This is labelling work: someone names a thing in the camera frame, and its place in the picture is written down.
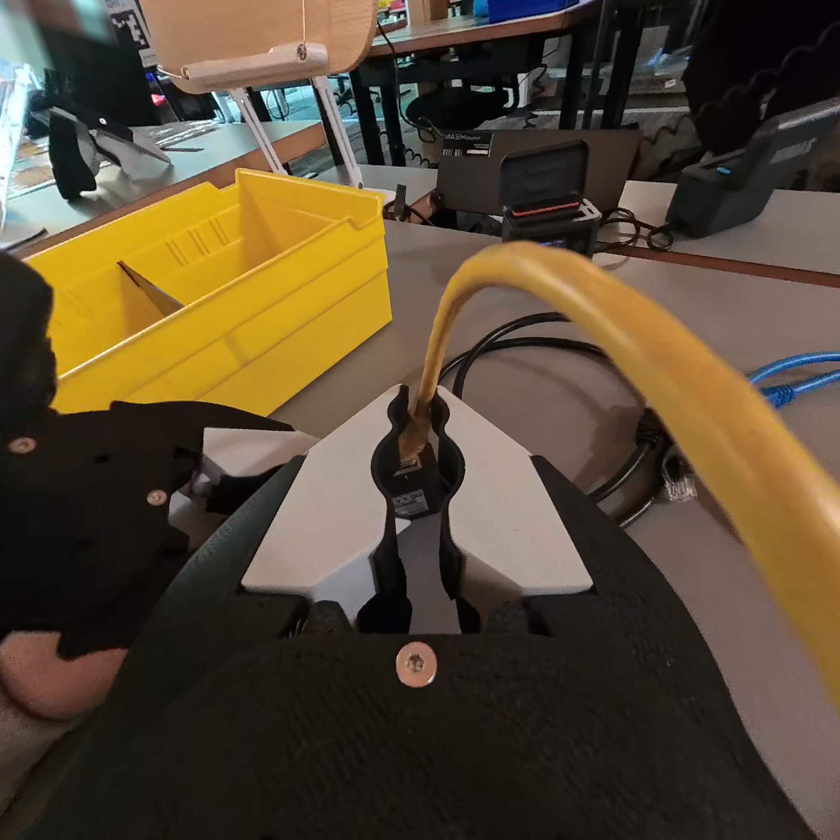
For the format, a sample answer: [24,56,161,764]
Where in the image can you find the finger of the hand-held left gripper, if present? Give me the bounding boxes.
[200,427,322,479]
[168,486,214,534]

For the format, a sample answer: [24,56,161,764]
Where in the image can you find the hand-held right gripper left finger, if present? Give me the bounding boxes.
[240,385,413,634]

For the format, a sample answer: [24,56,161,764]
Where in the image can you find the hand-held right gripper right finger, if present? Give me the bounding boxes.
[436,386,596,634]

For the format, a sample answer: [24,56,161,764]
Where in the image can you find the black ethernet coupler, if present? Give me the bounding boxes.
[387,453,442,521]

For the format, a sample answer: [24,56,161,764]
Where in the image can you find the yellow ethernet cable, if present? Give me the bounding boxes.
[394,241,840,710]

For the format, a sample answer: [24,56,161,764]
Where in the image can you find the person's left hand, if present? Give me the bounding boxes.
[0,631,129,724]

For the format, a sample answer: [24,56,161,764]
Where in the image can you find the yellow plastic bin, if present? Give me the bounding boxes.
[23,168,393,417]

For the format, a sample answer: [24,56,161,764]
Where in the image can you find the black bin divider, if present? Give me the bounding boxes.
[118,261,186,315]

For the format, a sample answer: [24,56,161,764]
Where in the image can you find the grey table with wood edge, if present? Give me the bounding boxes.
[0,120,329,257]

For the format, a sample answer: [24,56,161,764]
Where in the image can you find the black and grey device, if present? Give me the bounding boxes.
[46,105,175,201]

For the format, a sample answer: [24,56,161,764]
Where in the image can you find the black battery charging case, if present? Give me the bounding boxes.
[500,140,602,257]

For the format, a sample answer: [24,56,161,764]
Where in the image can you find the brown cardboard box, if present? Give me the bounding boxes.
[436,128,644,214]

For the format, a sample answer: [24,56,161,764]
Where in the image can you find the black round seat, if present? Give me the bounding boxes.
[407,88,513,132]

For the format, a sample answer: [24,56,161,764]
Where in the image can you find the dark grey charger dock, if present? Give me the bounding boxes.
[666,98,840,238]

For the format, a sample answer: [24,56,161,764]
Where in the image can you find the wooden lamp with white stand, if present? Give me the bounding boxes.
[141,0,398,204]

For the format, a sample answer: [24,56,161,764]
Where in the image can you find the black white printed tag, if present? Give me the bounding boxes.
[108,0,155,67]

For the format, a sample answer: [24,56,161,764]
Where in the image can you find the wooden desk with black legs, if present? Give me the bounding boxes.
[354,0,644,168]

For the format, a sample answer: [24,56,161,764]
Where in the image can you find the black office chair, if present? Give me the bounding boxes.
[682,0,840,155]

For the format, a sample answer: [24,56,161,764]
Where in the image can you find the blue plastic bin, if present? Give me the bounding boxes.
[489,0,581,17]

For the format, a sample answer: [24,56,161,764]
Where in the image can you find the black ethernet cable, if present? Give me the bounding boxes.
[438,311,697,529]

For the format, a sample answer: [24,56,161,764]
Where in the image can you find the thin black charger cable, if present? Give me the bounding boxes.
[594,210,677,253]

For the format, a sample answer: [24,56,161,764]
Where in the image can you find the blue ethernet cable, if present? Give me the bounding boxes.
[748,352,840,409]

